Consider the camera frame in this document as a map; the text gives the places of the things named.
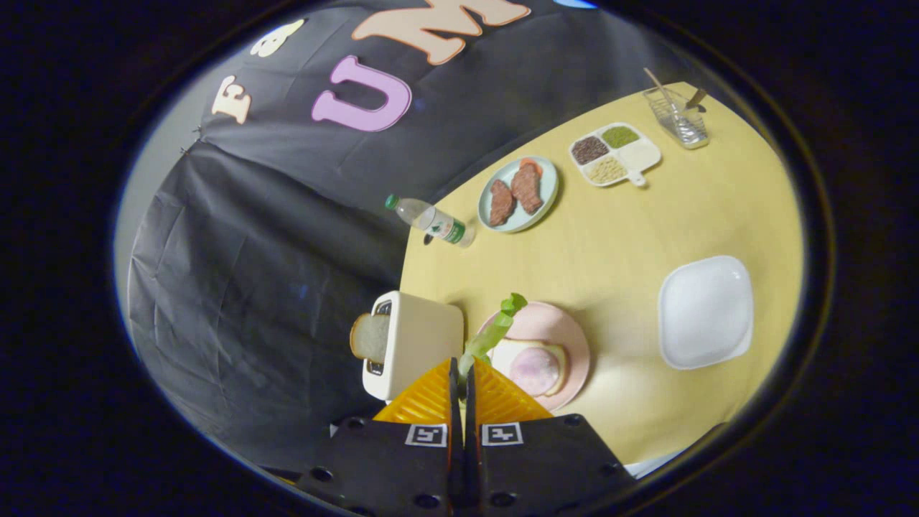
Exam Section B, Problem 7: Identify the brown meat piece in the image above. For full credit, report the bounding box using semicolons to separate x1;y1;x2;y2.
489;180;516;227
510;162;544;215

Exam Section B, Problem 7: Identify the cream toaster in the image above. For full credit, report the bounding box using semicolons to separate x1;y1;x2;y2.
362;291;465;401

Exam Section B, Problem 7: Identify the green lettuce leaf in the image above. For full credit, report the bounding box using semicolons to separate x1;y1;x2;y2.
458;292;528;378

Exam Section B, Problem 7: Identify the clear water bottle green cap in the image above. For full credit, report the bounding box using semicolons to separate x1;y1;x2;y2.
385;194;476;248

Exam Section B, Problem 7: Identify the long wooden stick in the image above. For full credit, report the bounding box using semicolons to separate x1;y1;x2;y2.
643;67;679;108

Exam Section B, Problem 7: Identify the pink round plate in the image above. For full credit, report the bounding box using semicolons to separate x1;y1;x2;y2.
474;302;591;412

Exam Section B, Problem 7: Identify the brown-crust bread slice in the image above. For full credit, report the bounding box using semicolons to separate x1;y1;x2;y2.
350;313;392;363

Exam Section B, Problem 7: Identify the white divided dish with grains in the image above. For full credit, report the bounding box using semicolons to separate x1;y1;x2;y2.
569;122;663;188

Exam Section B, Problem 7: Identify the pink ham slice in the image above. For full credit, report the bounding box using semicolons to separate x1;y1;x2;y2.
509;347;561;396

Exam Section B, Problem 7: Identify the clear glass utensil holder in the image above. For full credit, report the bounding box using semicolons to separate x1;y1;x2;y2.
643;86;710;150

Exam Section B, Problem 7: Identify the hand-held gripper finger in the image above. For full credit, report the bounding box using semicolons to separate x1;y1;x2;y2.
294;358;460;517
463;358;636;517

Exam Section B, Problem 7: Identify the white bread slice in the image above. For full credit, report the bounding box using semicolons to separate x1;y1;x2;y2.
492;339;569;398

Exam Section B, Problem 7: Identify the white square plate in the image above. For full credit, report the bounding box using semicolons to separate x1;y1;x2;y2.
658;255;755;371

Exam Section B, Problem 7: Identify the light blue round plate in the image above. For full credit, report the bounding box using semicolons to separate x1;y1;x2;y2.
477;155;559;233

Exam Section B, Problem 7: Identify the black backdrop cloth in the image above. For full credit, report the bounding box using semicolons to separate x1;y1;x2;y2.
115;0;690;475

